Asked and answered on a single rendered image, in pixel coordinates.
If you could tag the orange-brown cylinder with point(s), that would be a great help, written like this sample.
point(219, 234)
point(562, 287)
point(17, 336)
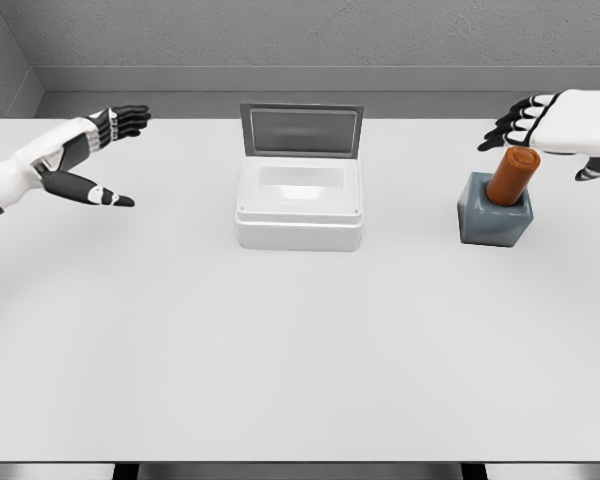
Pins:
point(510, 177)

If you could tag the white rectangular box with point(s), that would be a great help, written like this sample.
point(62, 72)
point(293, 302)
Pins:
point(300, 220)

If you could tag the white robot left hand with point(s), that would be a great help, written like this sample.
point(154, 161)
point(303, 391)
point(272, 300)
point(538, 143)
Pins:
point(55, 150)

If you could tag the grey hinged box lid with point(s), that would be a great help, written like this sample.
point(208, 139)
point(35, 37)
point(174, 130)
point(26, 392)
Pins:
point(302, 131)

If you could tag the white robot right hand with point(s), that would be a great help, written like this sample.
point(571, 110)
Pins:
point(575, 122)

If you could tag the grey square block holder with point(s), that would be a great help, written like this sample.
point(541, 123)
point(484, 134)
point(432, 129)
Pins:
point(490, 225)

